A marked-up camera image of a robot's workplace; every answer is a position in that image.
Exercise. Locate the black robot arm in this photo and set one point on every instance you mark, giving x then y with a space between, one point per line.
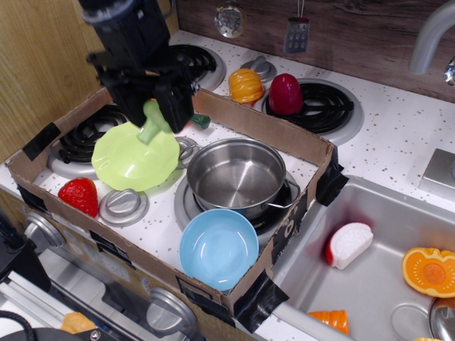
137 63

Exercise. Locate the grey oven knob left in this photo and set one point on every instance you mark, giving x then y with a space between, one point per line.
42 233

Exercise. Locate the stainless steel pot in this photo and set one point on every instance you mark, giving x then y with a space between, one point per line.
240 174

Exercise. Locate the black coil burner back right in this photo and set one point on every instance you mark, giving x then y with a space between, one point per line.
324 109

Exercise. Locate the red white toy radish slice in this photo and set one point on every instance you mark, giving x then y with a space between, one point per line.
347 243

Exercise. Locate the grey stove knob front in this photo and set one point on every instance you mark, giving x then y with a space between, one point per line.
123 208

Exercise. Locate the grey oven knob right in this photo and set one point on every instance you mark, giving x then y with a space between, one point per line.
167 314

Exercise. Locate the silver toy sink basin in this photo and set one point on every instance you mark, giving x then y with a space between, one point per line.
371 289

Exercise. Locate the orange toy pepper piece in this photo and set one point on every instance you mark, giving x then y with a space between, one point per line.
337 319

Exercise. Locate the green toy broccoli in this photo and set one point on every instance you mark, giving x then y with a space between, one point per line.
155 122

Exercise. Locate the hanging metal strainer ladle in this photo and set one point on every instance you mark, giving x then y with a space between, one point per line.
230 19

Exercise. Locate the yellow orange toy pepper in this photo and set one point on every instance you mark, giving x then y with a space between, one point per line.
245 86

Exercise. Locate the red toy strawberry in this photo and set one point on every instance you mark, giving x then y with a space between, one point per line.
81 193

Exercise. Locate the orange toy carrot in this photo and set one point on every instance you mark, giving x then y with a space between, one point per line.
201 121

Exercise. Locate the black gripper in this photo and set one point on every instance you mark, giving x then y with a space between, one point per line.
135 39

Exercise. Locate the grey toy faucet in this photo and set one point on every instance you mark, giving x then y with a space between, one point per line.
429 36

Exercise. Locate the black coil burner back left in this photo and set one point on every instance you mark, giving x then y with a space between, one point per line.
199 61

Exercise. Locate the light blue plastic bowl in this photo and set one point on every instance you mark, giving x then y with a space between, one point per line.
218 247

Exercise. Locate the grey stove knob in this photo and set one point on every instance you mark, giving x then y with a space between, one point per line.
123 208
188 148
264 68

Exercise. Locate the grey stove knob back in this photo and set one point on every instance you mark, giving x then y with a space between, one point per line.
264 68

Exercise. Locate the grey stove knob middle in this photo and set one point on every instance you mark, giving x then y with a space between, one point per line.
188 148

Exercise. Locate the grey oven knob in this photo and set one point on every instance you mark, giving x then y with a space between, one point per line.
167 314
42 233

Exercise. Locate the orange toy pumpkin half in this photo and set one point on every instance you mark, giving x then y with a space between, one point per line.
429 271

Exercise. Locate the dark red toy pepper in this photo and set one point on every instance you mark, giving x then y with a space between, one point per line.
285 95

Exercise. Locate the cardboard fence with black tape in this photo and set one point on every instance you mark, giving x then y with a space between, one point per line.
145 255

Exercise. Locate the black coil burner under pot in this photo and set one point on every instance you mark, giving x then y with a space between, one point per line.
267 218

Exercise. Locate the light green plastic bowl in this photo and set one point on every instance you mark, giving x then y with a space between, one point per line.
122 161

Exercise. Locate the hanging metal spatula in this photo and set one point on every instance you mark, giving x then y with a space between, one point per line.
296 38

